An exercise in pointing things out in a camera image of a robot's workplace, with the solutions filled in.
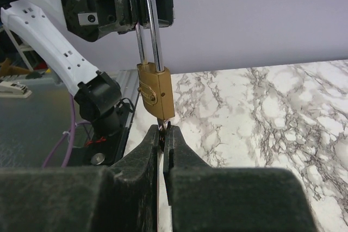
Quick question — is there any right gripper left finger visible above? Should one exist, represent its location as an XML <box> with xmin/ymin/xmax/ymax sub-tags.
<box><xmin>1</xmin><ymin>125</ymin><xmax>159</xmax><ymax>231</ymax></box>

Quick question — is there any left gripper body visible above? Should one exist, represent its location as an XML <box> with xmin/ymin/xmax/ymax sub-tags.
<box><xmin>59</xmin><ymin>0</ymin><xmax>175</xmax><ymax>42</ymax></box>

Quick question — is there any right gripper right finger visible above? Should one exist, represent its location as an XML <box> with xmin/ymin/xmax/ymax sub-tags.
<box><xmin>163</xmin><ymin>126</ymin><xmax>317</xmax><ymax>231</ymax></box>

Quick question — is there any small silver padlock key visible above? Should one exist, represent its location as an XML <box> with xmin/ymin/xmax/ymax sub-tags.
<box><xmin>157</xmin><ymin>119</ymin><xmax>171</xmax><ymax>152</ymax></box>

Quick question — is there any long-shackle brass padlock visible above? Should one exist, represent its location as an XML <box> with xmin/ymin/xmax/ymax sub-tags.
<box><xmin>135</xmin><ymin>0</ymin><xmax>175</xmax><ymax>124</ymax></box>

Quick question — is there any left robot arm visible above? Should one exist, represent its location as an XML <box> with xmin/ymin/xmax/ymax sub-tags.
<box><xmin>1</xmin><ymin>0</ymin><xmax>175</xmax><ymax>136</ymax></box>

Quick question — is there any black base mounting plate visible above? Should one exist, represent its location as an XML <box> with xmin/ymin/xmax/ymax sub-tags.
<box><xmin>67</xmin><ymin>98</ymin><xmax>135</xmax><ymax>167</ymax></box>

